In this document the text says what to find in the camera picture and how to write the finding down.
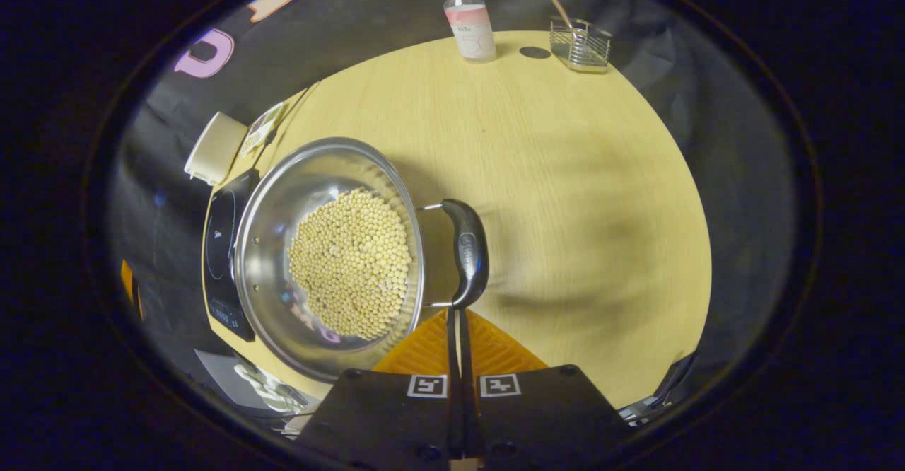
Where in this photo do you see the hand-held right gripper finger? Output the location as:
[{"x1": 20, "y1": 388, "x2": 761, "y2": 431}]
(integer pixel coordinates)
[
  {"x1": 460, "y1": 307, "x2": 634, "y2": 471},
  {"x1": 293, "y1": 307, "x2": 464, "y2": 471}
]

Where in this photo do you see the black induction cooktop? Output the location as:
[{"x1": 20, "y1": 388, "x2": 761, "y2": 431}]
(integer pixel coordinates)
[{"x1": 202, "y1": 168, "x2": 261, "y2": 343}]

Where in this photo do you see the steel pot with black handle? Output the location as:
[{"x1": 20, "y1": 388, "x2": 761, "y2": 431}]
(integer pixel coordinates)
[{"x1": 235, "y1": 137, "x2": 490, "y2": 385}]

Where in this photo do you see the pile of soybeans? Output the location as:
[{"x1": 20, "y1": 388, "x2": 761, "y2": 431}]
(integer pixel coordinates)
[{"x1": 286, "y1": 187, "x2": 414, "y2": 341}]

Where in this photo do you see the grey patterned sheet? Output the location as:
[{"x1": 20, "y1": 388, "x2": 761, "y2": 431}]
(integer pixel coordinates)
[{"x1": 194, "y1": 349, "x2": 320, "y2": 417}]

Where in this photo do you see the white divided dish with beans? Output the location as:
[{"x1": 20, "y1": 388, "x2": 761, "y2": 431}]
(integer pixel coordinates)
[{"x1": 239, "y1": 101, "x2": 287, "y2": 158}]

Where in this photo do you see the clear bottle with pink label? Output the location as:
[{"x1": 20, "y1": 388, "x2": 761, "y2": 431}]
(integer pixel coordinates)
[{"x1": 443, "y1": 0, "x2": 498, "y2": 64}]

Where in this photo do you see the black backdrop cloth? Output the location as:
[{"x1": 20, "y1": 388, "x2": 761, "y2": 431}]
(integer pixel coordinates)
[{"x1": 106, "y1": 0, "x2": 800, "y2": 415}]

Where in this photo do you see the wooden stick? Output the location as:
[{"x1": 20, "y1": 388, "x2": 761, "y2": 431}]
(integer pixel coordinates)
[{"x1": 550, "y1": 0, "x2": 577, "y2": 33}]

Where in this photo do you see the metal wire utensil holder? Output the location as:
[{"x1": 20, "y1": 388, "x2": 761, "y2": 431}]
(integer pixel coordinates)
[{"x1": 550, "y1": 18, "x2": 612, "y2": 74}]

